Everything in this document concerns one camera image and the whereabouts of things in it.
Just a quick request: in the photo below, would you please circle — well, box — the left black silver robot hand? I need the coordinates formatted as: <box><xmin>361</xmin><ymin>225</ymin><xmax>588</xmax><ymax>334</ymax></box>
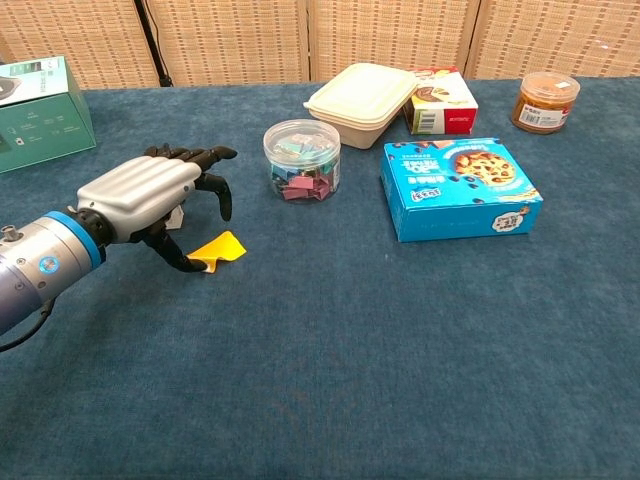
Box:
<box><xmin>76</xmin><ymin>143</ymin><xmax>239</xmax><ymax>274</ymax></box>

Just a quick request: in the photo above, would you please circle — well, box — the red snack box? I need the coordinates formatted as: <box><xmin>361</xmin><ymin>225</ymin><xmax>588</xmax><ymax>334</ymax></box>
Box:
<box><xmin>402</xmin><ymin>67</ymin><xmax>480</xmax><ymax>136</ymax></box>

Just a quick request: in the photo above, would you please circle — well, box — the teal speaker product box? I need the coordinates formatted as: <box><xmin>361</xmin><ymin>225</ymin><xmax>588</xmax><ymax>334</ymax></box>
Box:
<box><xmin>0</xmin><ymin>55</ymin><xmax>97</xmax><ymax>175</ymax></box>

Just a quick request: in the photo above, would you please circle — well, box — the black tripod stand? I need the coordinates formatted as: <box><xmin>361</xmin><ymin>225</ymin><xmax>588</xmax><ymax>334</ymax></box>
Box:
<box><xmin>132</xmin><ymin>0</ymin><xmax>174</xmax><ymax>88</ymax></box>

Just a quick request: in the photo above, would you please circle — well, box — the clear jar of binder clips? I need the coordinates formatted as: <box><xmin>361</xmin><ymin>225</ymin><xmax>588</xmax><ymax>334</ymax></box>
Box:
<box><xmin>263</xmin><ymin>118</ymin><xmax>342</xmax><ymax>204</ymax></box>

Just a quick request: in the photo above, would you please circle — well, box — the beige lidded lunch box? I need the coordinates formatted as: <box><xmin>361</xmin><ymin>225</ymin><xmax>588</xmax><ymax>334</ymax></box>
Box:
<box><xmin>303</xmin><ymin>62</ymin><xmax>419</xmax><ymax>150</ymax></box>

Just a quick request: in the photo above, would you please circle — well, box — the blue table cloth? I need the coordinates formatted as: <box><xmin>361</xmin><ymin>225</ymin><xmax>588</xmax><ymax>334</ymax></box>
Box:
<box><xmin>0</xmin><ymin>77</ymin><xmax>640</xmax><ymax>480</ymax></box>

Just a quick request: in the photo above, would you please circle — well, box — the bamboo folding screen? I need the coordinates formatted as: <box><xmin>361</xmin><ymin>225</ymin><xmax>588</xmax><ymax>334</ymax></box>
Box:
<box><xmin>0</xmin><ymin>0</ymin><xmax>640</xmax><ymax>91</ymax></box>

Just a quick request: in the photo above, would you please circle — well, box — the blue cookie box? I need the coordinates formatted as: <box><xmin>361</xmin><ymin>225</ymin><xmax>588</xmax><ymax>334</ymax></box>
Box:
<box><xmin>379</xmin><ymin>137</ymin><xmax>544</xmax><ymax>244</ymax></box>

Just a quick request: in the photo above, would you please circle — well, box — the brown sauce jar clear lid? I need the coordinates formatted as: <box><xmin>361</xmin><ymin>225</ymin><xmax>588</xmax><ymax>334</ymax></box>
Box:
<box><xmin>510</xmin><ymin>71</ymin><xmax>582</xmax><ymax>135</ymax></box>

